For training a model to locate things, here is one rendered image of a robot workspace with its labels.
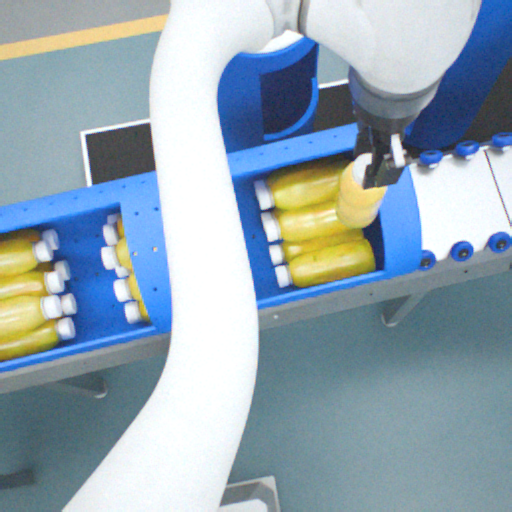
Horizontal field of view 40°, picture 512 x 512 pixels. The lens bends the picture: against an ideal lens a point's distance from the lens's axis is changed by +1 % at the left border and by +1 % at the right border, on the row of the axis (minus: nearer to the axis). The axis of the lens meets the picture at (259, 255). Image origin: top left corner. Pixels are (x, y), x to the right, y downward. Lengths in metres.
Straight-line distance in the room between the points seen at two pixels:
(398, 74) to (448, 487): 1.85
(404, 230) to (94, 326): 0.61
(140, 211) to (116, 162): 1.25
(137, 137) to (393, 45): 1.87
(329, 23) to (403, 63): 0.07
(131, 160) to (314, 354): 0.89
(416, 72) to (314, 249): 0.73
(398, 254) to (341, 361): 1.16
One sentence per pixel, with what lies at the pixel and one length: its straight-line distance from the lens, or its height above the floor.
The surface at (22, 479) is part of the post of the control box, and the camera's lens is 2.35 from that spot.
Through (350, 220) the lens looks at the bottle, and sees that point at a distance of 1.05.
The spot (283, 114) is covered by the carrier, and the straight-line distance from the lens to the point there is 2.30.
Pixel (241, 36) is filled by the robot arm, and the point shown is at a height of 1.78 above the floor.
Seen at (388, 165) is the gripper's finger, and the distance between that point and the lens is 0.76.
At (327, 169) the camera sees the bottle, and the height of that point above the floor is 1.13.
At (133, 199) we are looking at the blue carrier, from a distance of 1.15.
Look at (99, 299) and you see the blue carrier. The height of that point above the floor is 0.96.
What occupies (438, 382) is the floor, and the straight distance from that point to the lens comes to 2.33.
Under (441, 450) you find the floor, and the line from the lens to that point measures 2.33.
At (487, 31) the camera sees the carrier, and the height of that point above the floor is 0.83.
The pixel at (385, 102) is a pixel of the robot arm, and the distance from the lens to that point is 0.67.
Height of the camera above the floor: 2.28
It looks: 75 degrees down
